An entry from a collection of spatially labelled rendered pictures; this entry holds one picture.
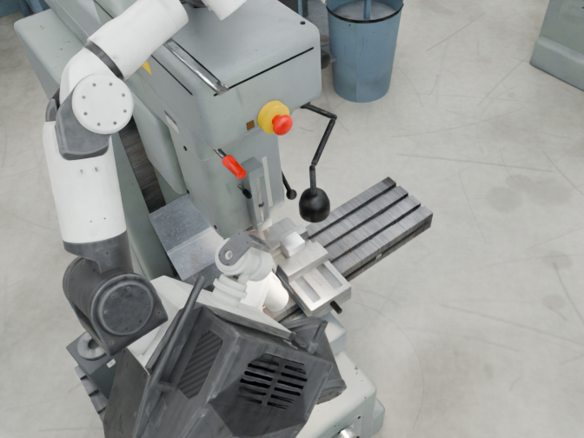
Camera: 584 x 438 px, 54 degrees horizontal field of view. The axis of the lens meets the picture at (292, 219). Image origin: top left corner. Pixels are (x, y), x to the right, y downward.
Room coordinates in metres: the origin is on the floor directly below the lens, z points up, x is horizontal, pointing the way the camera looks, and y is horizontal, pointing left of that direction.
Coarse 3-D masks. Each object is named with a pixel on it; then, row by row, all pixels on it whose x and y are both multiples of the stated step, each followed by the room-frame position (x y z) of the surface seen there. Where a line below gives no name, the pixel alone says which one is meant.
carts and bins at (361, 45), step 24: (312, 0) 3.85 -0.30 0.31; (336, 0) 3.39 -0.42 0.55; (360, 0) 3.43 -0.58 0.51; (384, 0) 3.38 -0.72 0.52; (336, 24) 3.09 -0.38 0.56; (360, 24) 3.00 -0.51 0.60; (384, 24) 3.01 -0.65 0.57; (336, 48) 3.11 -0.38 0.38; (360, 48) 3.01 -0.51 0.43; (384, 48) 3.03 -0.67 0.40; (336, 72) 3.14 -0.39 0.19; (360, 72) 3.02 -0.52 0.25; (384, 72) 3.05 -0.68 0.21; (360, 96) 3.03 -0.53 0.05
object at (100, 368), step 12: (84, 336) 0.80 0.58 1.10; (72, 348) 0.78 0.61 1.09; (84, 348) 0.77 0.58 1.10; (96, 348) 0.76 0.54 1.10; (84, 360) 0.74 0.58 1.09; (96, 360) 0.74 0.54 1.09; (108, 360) 0.74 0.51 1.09; (84, 372) 0.76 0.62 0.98; (96, 372) 0.71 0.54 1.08; (108, 372) 0.72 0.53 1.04; (96, 384) 0.70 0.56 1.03; (108, 384) 0.71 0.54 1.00; (108, 396) 0.70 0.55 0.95
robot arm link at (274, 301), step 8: (272, 272) 0.85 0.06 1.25; (272, 280) 0.81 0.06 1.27; (272, 288) 0.79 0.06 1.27; (280, 288) 0.81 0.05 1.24; (272, 296) 0.77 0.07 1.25; (280, 296) 0.79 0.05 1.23; (288, 296) 0.80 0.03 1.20; (264, 304) 0.77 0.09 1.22; (272, 304) 0.77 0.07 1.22; (280, 304) 0.78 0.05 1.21
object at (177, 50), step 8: (168, 40) 0.90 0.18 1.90; (168, 48) 0.88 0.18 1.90; (176, 48) 0.87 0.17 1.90; (176, 56) 0.85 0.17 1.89; (184, 56) 0.84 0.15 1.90; (192, 56) 0.84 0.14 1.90; (192, 64) 0.82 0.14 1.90; (200, 64) 0.81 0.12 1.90; (200, 72) 0.79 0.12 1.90; (208, 72) 0.79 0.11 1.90; (208, 80) 0.77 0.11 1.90; (216, 80) 0.77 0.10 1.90; (216, 88) 0.75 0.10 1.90; (224, 88) 0.75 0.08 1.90
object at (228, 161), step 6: (216, 150) 0.82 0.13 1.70; (222, 156) 0.80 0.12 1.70; (228, 156) 0.79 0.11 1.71; (222, 162) 0.78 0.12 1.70; (228, 162) 0.78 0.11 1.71; (234, 162) 0.77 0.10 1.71; (228, 168) 0.77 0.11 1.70; (234, 168) 0.76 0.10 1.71; (240, 168) 0.76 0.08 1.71; (234, 174) 0.75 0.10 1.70; (240, 174) 0.75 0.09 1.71
